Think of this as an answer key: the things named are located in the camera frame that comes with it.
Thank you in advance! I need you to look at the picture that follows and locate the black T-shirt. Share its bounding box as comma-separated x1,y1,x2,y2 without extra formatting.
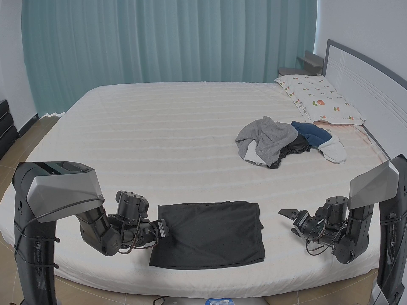
149,200,266,271

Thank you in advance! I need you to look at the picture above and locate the pile of clothes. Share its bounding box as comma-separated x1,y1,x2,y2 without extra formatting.
235,116,347,170

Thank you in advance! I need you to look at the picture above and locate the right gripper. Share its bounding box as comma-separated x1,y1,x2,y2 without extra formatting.
279,208,324,243

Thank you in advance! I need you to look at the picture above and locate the blue-green curtain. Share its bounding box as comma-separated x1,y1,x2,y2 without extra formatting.
143,0,318,84
22,0,147,116

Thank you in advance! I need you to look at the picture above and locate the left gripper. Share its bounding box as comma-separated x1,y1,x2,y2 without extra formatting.
138,222,160,245

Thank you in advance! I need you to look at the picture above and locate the bed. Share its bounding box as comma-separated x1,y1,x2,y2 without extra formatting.
0,39,407,298

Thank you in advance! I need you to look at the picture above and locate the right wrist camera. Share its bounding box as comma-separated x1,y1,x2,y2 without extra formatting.
293,211,311,232

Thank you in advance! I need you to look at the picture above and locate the black chest of drawers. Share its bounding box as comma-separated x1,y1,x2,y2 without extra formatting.
0,99,19,160

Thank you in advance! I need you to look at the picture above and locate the grey bedside table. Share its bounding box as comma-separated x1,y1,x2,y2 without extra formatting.
278,50,325,77

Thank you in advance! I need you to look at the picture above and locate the white printed pillow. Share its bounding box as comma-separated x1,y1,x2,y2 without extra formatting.
274,74,367,126

